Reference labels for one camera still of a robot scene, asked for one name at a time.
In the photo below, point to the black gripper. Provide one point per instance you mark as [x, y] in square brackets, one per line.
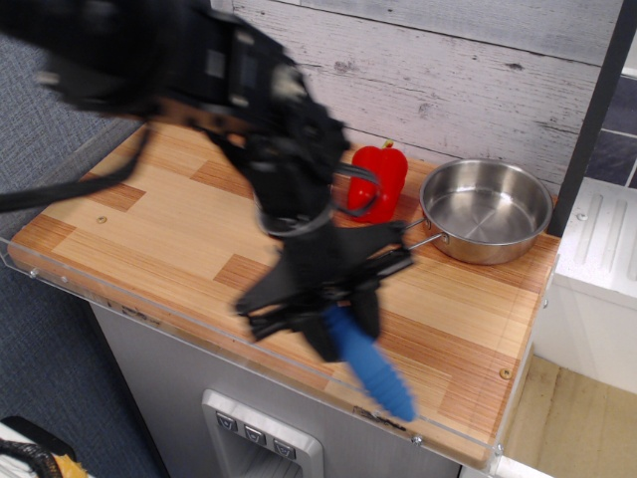
[322, 267]

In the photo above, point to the blue handled metal fork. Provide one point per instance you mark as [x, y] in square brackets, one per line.
[374, 371]

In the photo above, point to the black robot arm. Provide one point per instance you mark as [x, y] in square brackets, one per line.
[182, 62]

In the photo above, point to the silver dispenser button panel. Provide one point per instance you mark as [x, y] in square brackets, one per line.
[259, 438]

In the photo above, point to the red bell pepper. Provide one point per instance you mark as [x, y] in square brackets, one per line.
[390, 166]

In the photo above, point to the small steel pan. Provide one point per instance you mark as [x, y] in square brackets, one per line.
[483, 211]

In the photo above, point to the grey toy fridge cabinet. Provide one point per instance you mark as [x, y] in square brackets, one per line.
[168, 378]

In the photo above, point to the clear acrylic table guard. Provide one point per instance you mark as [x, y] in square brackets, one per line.
[177, 244]

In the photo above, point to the white toy sink unit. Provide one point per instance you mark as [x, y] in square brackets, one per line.
[587, 321]

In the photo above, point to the yellow object at corner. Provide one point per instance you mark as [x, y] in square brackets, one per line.
[70, 468]

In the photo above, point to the dark grey right post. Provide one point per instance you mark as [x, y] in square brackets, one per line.
[611, 70]

